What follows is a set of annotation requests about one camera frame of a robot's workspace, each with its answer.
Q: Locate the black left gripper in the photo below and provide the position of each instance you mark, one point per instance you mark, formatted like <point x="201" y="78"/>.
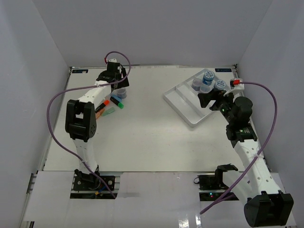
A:
<point x="124" y="81"/>

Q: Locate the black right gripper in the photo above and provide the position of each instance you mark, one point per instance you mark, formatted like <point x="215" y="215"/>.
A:
<point x="204" y="99"/>

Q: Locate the clear jar blue clips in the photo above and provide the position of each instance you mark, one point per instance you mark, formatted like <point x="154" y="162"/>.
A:
<point x="121" y="93"/>

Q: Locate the blue-white labelled slime jar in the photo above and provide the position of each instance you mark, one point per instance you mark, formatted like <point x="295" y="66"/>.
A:
<point x="208" y="77"/>

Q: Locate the clear jar of clips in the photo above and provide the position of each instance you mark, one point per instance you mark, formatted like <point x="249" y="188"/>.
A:
<point x="196" y="84"/>

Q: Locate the green cap black highlighter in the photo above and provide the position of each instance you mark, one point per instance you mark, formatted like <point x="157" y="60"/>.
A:
<point x="117" y="103"/>

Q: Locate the clear jar dark clips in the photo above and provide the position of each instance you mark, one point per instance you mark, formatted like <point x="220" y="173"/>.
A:
<point x="205" y="89"/>

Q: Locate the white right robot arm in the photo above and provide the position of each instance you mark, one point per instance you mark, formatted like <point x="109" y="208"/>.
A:
<point x="265" y="204"/>

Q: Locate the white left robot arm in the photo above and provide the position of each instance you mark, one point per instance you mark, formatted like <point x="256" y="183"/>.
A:
<point x="80" y="115"/>

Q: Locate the white compartment tray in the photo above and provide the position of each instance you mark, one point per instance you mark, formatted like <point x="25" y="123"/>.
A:
<point x="183" y="99"/>

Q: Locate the orange cap black highlighter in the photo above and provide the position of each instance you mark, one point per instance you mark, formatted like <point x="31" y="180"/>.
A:
<point x="102" y="105"/>

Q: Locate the blue label sticker right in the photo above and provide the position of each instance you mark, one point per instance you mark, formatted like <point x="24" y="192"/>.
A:
<point x="223" y="70"/>

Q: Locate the blue label sticker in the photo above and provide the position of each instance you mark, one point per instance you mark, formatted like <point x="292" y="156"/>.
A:
<point x="79" y="71"/>
<point x="223" y="70"/>

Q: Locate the blue label sticker left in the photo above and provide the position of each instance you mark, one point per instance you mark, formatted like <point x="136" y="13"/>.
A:
<point x="79" y="71"/>

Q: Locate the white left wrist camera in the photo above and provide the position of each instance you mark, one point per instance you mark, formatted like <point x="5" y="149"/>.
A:
<point x="112" y="60"/>

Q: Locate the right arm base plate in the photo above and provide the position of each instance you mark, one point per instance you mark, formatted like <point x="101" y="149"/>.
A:
<point x="214" y="181"/>

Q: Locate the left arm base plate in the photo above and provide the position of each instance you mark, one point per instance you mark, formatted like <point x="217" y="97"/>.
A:
<point x="90" y="182"/>

